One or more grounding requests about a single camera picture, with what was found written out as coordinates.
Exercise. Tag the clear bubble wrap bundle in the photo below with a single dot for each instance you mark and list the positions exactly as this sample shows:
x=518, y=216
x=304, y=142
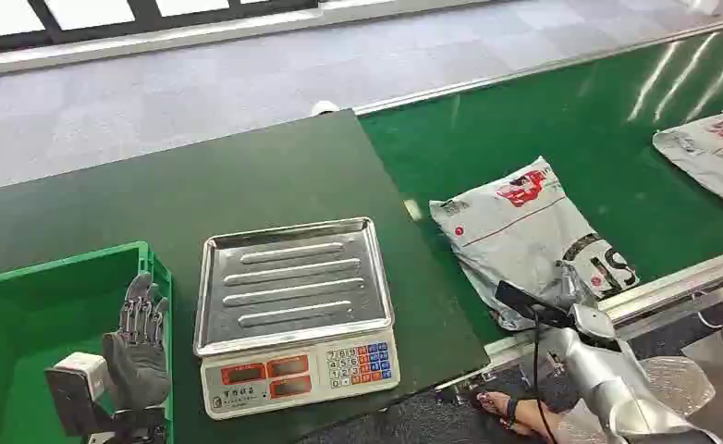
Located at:
x=680, y=383

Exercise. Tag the grey printed parcel bag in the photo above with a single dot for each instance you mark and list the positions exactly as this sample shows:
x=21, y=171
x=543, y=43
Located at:
x=710, y=159
x=508, y=245

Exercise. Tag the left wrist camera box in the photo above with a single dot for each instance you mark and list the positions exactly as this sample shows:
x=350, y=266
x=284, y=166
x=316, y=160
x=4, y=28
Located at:
x=80, y=374

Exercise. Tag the wide silver conveyor frame rail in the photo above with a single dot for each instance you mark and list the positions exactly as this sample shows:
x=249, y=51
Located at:
x=674, y=288

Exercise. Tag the white round cap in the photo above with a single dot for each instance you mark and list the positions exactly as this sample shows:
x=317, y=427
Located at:
x=325, y=108

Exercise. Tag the white electronic weighing scale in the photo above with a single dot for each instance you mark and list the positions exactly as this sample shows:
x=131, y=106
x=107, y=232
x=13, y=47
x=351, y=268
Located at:
x=288, y=288

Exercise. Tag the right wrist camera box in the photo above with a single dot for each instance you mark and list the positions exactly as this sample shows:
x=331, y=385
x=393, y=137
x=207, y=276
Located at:
x=521, y=300

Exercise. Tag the green plastic crate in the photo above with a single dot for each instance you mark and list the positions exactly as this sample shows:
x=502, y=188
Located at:
x=31, y=318

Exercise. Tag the person's hand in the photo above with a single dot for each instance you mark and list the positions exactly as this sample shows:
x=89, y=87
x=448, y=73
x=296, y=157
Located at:
x=527, y=418

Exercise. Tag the green conveyor belt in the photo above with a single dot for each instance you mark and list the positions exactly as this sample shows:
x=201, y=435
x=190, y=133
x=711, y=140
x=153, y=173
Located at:
x=521, y=122

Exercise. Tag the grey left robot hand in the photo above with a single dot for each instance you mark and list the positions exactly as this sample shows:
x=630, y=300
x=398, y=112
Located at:
x=138, y=367

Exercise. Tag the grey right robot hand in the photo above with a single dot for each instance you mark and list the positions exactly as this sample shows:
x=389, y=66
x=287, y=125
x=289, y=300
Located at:
x=576, y=285

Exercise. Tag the black window frame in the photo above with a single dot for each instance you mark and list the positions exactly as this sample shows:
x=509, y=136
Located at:
x=141, y=15

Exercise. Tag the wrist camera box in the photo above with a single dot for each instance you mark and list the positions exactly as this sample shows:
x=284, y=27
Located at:
x=521, y=300
x=80, y=374

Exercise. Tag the thin silver conveyor frame rail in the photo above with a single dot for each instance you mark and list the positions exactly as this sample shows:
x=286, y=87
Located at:
x=521, y=72

